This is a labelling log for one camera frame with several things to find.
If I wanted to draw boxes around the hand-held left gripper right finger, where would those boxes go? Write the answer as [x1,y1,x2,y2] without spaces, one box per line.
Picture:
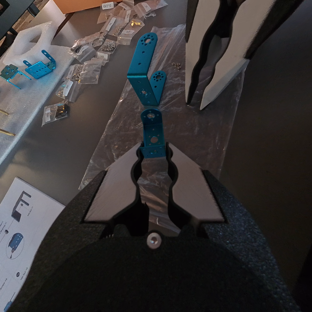
[167,142,225,222]

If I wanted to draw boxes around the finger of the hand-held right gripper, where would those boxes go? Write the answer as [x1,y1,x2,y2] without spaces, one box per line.
[186,0,221,104]
[200,0,273,111]

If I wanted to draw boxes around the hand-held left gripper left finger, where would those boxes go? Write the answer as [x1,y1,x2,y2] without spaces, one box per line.
[83,143,142,223]

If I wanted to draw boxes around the large blue U bracket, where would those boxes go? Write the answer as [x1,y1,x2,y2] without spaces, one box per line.
[127,32,167,106]

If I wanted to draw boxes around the small blue U bracket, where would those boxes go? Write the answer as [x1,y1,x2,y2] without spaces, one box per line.
[140,108,169,159]

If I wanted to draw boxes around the dark grey desk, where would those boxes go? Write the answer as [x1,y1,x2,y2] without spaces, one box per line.
[0,0,312,312]

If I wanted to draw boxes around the clear plastic bag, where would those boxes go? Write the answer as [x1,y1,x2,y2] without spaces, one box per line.
[78,23,245,234]

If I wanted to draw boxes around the white instruction manual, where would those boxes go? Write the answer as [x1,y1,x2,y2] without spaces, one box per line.
[0,177,66,312]

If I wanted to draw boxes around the pile of small screw bags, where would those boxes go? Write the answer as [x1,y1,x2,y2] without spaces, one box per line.
[41,0,169,127]

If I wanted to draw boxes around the orange cardboard box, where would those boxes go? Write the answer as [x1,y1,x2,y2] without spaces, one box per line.
[52,0,127,14]

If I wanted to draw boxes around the white foam sheet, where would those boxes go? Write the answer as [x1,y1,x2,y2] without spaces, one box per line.
[0,44,108,166]

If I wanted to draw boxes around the blue perforated bracket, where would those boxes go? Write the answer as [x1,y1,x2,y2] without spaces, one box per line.
[23,49,57,80]

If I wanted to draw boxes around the blue flat bracket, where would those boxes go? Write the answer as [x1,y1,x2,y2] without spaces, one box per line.
[0,64,32,89]

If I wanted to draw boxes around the white foam ring block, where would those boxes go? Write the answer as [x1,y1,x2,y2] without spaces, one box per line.
[5,21,53,66]

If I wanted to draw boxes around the wooden table with dark frame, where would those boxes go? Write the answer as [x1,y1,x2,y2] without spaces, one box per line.
[0,0,40,37]

